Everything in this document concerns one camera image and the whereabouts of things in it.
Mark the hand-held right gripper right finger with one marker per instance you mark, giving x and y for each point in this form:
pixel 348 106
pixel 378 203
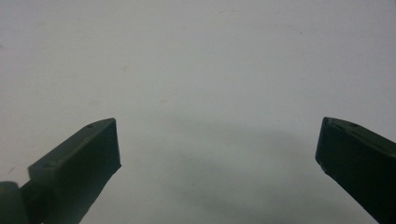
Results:
pixel 358 161

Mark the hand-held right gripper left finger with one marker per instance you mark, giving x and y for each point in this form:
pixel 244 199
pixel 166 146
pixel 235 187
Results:
pixel 76 168

